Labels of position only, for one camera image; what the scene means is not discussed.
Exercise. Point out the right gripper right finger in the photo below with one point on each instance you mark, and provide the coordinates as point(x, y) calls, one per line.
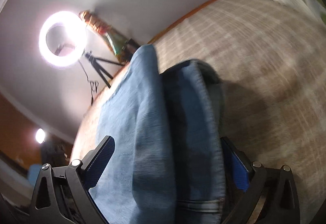
point(237, 165)

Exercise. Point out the light blue denim pants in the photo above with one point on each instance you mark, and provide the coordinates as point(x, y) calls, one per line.
point(167, 166)

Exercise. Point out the beige plaid bed cover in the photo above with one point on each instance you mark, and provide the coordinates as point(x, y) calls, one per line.
point(271, 63)

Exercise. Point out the colourful cloth on stand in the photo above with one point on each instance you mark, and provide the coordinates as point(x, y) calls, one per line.
point(121, 46)

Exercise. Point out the bright ring light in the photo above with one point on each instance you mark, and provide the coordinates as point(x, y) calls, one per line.
point(63, 39)

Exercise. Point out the black tripod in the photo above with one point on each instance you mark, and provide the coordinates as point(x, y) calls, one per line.
point(101, 71)

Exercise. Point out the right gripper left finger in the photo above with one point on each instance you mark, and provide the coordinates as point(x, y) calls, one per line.
point(96, 160)

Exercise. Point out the orange bed sheet edge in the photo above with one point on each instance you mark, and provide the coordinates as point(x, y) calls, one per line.
point(121, 72)

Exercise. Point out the round desk lamp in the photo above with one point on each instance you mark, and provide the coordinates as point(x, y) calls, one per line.
point(40, 136)

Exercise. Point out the blue chair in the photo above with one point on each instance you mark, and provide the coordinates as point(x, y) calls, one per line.
point(33, 173)

